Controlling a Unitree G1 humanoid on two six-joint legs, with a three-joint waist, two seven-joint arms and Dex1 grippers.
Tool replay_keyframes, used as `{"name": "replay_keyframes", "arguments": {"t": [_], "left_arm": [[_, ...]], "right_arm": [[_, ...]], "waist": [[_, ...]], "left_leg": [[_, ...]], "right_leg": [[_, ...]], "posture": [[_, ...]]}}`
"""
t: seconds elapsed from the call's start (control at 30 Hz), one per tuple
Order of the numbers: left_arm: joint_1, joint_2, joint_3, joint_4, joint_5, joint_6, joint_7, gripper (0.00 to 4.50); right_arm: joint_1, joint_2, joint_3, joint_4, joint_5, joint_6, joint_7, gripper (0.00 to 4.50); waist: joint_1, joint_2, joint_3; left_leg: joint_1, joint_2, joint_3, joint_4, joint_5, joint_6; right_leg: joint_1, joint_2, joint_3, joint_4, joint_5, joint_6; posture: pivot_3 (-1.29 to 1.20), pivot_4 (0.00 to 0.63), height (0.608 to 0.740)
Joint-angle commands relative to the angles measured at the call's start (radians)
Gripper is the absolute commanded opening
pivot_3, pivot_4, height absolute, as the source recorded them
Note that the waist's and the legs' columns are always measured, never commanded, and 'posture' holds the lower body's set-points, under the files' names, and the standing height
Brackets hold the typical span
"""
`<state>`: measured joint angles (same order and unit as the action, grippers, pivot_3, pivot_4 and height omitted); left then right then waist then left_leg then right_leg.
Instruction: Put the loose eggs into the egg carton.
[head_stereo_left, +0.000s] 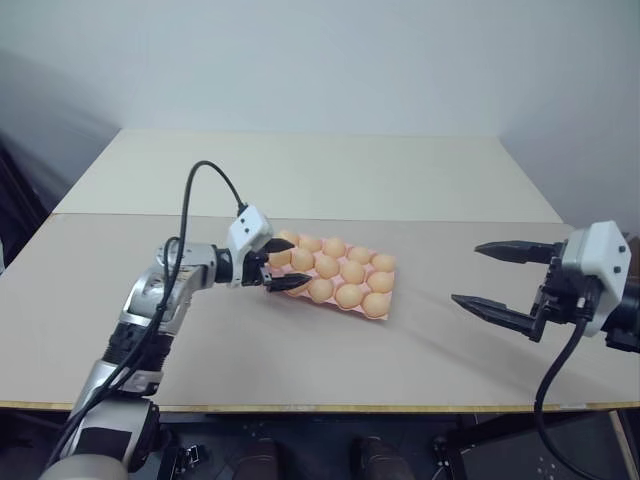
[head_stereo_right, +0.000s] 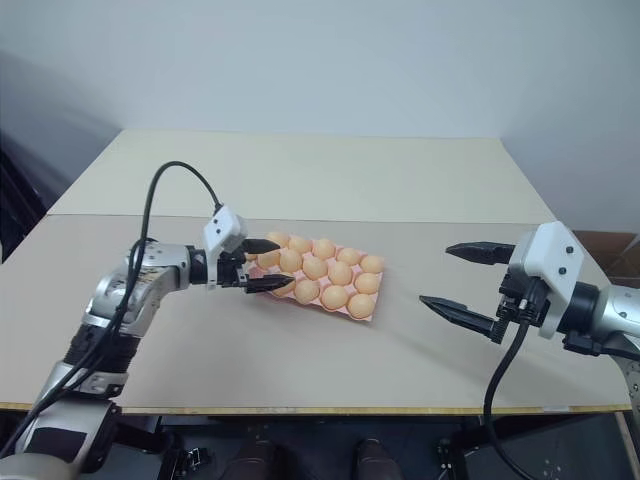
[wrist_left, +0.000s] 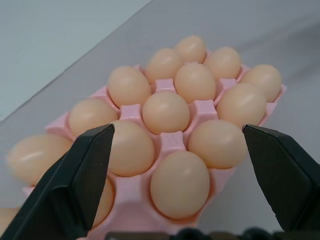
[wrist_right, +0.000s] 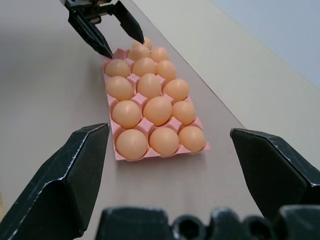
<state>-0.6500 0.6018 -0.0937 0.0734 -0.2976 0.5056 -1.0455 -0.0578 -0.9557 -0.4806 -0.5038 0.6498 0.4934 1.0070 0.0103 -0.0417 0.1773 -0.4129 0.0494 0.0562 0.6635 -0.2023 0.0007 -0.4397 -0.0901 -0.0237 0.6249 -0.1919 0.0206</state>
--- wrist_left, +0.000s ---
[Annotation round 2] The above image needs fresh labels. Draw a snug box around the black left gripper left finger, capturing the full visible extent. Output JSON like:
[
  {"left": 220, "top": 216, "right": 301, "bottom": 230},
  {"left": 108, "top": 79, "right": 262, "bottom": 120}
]
[{"left": 0, "top": 123, "right": 116, "bottom": 240}]

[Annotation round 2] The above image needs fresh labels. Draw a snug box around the pink plastic egg tray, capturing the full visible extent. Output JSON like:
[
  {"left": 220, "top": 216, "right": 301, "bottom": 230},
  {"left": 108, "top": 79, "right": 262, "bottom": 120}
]
[{"left": 21, "top": 49, "right": 288, "bottom": 237}]

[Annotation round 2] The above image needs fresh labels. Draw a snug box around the beige egg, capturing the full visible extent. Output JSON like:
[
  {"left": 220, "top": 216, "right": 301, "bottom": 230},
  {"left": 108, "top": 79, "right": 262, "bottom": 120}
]
[
  {"left": 68, "top": 97, "right": 119, "bottom": 137},
  {"left": 174, "top": 35, "right": 207, "bottom": 65},
  {"left": 238, "top": 64, "right": 283, "bottom": 103},
  {"left": 216, "top": 82, "right": 267, "bottom": 129},
  {"left": 174, "top": 62, "right": 217, "bottom": 105},
  {"left": 94, "top": 178, "right": 116, "bottom": 226},
  {"left": 106, "top": 119, "right": 156, "bottom": 178},
  {"left": 144, "top": 47, "right": 185, "bottom": 86},
  {"left": 202, "top": 46, "right": 242, "bottom": 81},
  {"left": 6, "top": 133, "right": 74, "bottom": 186},
  {"left": 107, "top": 65, "right": 152, "bottom": 109},
  {"left": 187, "top": 119, "right": 249, "bottom": 170},
  {"left": 142, "top": 90, "right": 191, "bottom": 135},
  {"left": 150, "top": 150, "right": 211, "bottom": 221}
]

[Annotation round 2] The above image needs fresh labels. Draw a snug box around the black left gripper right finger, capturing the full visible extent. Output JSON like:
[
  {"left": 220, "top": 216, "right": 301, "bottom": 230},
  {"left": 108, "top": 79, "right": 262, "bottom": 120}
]
[{"left": 242, "top": 123, "right": 320, "bottom": 233}]

